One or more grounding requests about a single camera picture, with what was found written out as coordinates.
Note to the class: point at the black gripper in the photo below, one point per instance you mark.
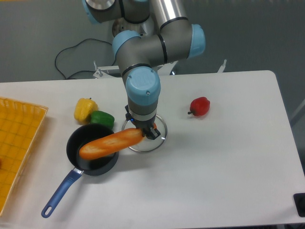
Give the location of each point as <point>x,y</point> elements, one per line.
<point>148,127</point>

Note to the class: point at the long orange bread loaf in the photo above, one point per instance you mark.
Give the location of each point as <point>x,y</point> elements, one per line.
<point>110,144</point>

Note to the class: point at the dark pot blue handle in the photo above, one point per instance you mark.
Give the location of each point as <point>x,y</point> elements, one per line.
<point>84,163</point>

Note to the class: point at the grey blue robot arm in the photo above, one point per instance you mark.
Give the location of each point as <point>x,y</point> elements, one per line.
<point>137,55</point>

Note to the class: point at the glass lid blue knob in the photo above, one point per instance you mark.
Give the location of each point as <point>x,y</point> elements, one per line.
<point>147,145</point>

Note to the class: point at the red bell pepper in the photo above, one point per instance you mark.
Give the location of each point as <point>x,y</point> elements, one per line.
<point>199,106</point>

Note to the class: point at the green bell pepper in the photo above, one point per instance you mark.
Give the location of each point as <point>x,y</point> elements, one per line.
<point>103,118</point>

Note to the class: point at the yellow bell pepper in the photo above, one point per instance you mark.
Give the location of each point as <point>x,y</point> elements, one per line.
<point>83,110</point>

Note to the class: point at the orange plastic basket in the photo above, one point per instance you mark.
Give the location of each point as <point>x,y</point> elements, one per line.
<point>20,122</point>

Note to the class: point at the black device at table edge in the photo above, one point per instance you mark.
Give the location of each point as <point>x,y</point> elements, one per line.
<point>299,199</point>

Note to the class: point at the white metal mounting frame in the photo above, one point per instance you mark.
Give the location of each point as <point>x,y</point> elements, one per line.
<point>114,71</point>

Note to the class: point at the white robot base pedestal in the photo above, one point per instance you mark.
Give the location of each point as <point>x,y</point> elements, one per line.
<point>145,28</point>

